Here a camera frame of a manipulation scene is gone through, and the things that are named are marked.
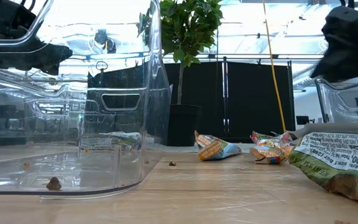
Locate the green leafy potted tree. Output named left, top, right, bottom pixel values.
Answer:
left=137, top=0, right=224, bottom=106

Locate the orange peanut butter granola bar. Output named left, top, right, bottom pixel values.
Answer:
left=249, top=138, right=291, bottom=165

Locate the green nutrition-label granola bar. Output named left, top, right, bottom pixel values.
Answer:
left=287, top=123, right=358, bottom=208

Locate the black room divider panel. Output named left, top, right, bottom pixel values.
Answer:
left=227, top=61, right=295, bottom=139
left=165, top=61, right=225, bottom=144
left=87, top=60, right=149, bottom=138

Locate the large clear plastic bin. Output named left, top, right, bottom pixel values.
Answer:
left=0, top=0, right=172, bottom=200

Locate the blue orange Chewy granola bar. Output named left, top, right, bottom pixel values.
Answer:
left=194, top=130, right=243, bottom=162

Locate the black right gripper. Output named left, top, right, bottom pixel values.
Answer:
left=311, top=6, right=358, bottom=82

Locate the black ceiling-hung device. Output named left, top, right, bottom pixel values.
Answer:
left=94, top=29, right=117, bottom=54

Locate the brown granola chunk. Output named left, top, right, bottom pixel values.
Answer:
left=45, top=176, right=62, bottom=191

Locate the grey overhead rail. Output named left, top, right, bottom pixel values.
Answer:
left=162, top=53, right=323, bottom=62

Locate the black plant pot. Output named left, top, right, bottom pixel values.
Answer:
left=167, top=104, right=202, bottom=147

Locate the red green granola bar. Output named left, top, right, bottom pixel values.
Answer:
left=249, top=130, right=293, bottom=147

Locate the yellow hanging cable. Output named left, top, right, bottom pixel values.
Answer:
left=262, top=0, right=287, bottom=133

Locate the black hanging ring hook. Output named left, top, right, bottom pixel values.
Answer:
left=95, top=60, right=109, bottom=72

